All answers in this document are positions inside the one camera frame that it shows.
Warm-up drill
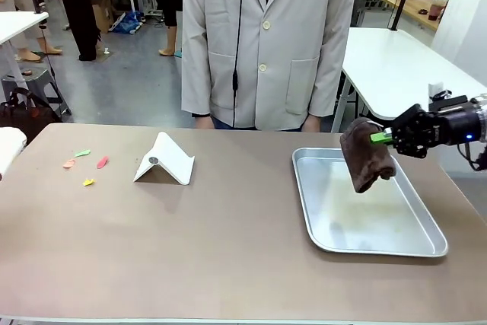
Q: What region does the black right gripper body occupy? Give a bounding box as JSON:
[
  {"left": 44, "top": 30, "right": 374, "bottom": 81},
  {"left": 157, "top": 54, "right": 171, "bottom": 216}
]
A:
[{"left": 426, "top": 102, "right": 479, "bottom": 148}]

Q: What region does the brown towel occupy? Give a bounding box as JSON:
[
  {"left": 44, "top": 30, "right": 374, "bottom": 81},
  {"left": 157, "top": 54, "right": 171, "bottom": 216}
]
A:
[{"left": 339, "top": 117, "right": 397, "bottom": 195}]

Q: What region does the person's right forearm beige sleeve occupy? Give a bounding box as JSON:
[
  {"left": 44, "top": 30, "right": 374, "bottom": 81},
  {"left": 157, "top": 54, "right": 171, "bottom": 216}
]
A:
[{"left": 180, "top": 5, "right": 215, "bottom": 116}]

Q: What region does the person's left forearm beige sleeve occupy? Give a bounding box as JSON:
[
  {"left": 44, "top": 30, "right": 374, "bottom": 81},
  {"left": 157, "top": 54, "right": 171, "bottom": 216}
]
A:
[{"left": 308, "top": 5, "right": 359, "bottom": 117}]

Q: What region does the person's left hand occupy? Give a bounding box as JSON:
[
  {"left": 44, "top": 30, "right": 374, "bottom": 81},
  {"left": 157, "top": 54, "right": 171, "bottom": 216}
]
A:
[{"left": 303, "top": 113, "right": 322, "bottom": 133}]

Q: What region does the person's right hand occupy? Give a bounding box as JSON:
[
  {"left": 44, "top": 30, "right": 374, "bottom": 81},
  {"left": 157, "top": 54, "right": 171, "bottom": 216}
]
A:
[{"left": 194, "top": 113, "right": 215, "bottom": 130}]

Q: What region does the white work table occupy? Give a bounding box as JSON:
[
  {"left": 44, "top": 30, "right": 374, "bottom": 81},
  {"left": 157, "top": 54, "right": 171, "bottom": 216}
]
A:
[
  {"left": 340, "top": 27, "right": 487, "bottom": 134},
  {"left": 0, "top": 11, "right": 50, "bottom": 75}
]

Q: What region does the silver metal tray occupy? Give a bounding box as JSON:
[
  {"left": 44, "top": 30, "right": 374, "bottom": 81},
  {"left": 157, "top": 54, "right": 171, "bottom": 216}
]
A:
[{"left": 291, "top": 147, "right": 449, "bottom": 258}]

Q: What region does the light wooden workbench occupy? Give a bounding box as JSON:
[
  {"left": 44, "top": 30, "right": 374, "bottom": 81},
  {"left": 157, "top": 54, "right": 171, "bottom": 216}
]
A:
[{"left": 380, "top": 0, "right": 444, "bottom": 32}]

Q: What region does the bottle with red drink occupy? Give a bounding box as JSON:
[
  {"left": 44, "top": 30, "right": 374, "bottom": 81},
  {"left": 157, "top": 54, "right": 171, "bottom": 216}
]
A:
[{"left": 428, "top": 0, "right": 448, "bottom": 21}]

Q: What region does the person in beige jacket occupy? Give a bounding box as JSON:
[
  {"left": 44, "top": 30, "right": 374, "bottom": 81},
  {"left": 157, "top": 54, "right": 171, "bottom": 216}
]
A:
[{"left": 180, "top": 0, "right": 359, "bottom": 132}]

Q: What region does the white folded roller stand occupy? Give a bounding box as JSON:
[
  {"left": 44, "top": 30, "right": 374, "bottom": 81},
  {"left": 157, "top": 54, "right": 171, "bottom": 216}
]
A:
[{"left": 132, "top": 131, "right": 196, "bottom": 186}]

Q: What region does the blue plastic bag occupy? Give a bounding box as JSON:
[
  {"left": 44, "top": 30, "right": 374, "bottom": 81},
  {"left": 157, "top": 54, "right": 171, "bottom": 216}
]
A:
[{"left": 110, "top": 11, "right": 145, "bottom": 36}]

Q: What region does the cardboard box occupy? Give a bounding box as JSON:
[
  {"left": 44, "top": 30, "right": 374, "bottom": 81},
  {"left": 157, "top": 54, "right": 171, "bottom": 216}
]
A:
[{"left": 92, "top": 0, "right": 115, "bottom": 33}]

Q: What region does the black bag with red tag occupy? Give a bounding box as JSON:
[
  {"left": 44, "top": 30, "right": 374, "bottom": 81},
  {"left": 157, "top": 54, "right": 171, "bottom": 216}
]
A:
[{"left": 0, "top": 88, "right": 64, "bottom": 130}]

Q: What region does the grey metal stool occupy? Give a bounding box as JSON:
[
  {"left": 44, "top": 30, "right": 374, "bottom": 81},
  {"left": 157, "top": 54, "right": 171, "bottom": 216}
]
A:
[{"left": 1, "top": 69, "right": 72, "bottom": 116}]

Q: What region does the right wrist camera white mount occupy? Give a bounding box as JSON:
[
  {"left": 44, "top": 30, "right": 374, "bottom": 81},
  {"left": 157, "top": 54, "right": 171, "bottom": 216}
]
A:
[{"left": 428, "top": 81, "right": 468, "bottom": 113}]

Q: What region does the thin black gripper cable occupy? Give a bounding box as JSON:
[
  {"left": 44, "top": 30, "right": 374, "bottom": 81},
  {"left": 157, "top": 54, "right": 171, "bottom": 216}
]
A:
[{"left": 458, "top": 141, "right": 487, "bottom": 173}]

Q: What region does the black earphone cable with remote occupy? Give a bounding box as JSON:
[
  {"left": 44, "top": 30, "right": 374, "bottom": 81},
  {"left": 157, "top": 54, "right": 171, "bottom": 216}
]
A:
[{"left": 230, "top": 0, "right": 247, "bottom": 129}]

